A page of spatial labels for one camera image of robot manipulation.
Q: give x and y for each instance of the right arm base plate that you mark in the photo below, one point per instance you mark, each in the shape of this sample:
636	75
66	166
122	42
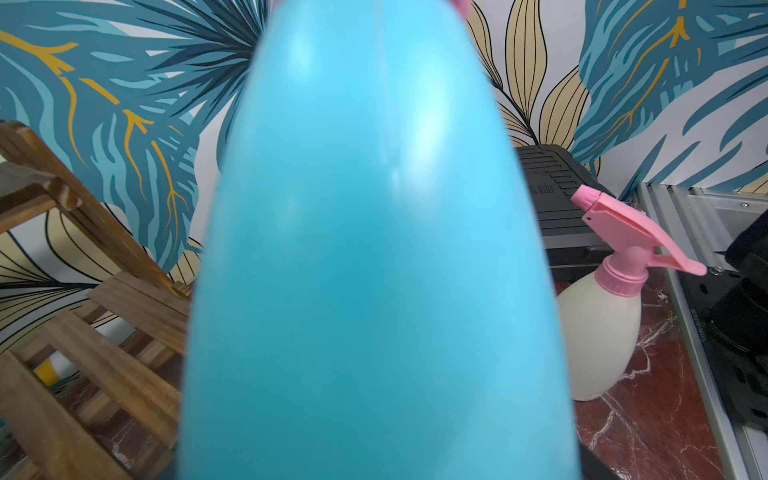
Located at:
741	378

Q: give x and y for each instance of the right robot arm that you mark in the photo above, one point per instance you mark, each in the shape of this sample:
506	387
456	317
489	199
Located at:
741	315

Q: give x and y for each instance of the wooden slatted step shelf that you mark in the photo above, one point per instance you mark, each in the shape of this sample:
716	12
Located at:
85	400

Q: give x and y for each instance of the white spray bottle pink top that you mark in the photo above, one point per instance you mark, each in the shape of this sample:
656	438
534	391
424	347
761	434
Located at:
600	314

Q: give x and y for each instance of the aluminium front rail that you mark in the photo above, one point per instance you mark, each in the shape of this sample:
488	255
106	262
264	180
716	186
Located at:
704	223

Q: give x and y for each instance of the black plastic tool case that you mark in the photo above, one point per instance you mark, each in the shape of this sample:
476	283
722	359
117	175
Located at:
573	249

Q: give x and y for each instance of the blue spray bottle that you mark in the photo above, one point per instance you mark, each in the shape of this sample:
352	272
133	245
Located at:
374	300

